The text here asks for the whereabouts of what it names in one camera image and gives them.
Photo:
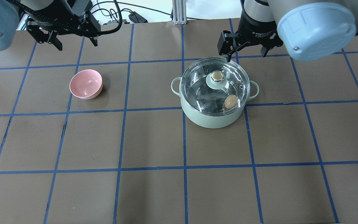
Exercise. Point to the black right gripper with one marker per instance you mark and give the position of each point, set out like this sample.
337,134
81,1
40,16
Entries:
257,27

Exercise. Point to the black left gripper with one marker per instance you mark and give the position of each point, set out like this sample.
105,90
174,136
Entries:
55,19

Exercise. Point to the glass pot lid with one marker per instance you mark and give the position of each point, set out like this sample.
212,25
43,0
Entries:
207,82

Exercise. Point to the beige egg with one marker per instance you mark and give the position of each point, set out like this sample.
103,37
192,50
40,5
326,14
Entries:
230,102

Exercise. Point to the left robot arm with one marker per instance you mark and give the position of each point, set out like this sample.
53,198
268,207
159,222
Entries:
10,16

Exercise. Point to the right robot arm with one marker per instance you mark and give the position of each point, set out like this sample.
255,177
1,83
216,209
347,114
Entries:
308,29

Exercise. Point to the mint green electric pot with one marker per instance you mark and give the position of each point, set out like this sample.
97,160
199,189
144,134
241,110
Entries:
209,121

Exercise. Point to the pink bowl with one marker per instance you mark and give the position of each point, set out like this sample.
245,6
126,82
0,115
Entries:
86,84

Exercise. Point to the aluminium frame post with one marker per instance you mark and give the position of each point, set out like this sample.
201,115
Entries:
179,12

